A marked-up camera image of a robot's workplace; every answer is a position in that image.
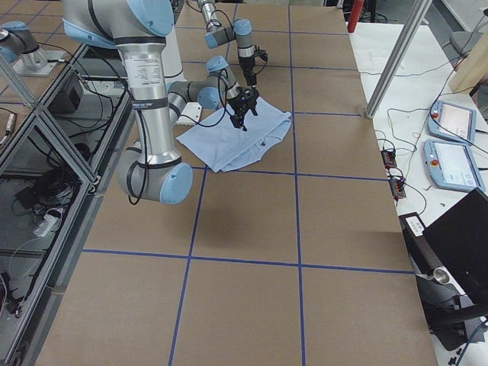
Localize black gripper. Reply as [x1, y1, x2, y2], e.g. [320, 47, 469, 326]
[239, 54, 257, 87]
[230, 88, 259, 132]

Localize light blue t-shirt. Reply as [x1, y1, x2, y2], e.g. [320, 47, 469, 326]
[177, 98, 291, 172]

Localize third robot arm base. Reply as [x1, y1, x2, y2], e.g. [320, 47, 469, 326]
[1, 21, 65, 76]

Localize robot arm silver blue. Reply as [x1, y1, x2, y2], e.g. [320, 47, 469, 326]
[63, 1, 267, 204]
[197, 1, 258, 88]

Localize red fire extinguisher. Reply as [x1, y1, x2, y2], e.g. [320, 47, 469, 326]
[347, 0, 364, 34]

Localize small orange electronics board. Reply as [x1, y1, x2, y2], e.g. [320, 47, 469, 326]
[380, 149, 397, 169]

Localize far blue teach pendant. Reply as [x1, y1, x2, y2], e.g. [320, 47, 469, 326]
[426, 101, 477, 143]

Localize blue teach pendant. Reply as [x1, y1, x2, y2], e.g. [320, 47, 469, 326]
[423, 140, 485, 192]
[426, 101, 477, 143]

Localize near blue teach pendant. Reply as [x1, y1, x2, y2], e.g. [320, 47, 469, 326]
[423, 140, 485, 192]

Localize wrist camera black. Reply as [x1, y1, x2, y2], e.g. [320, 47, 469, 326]
[254, 45, 268, 63]

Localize aluminium frame post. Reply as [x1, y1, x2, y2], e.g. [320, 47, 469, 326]
[364, 0, 432, 119]

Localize aluminium frame rack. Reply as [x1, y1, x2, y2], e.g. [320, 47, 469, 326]
[1, 43, 133, 365]

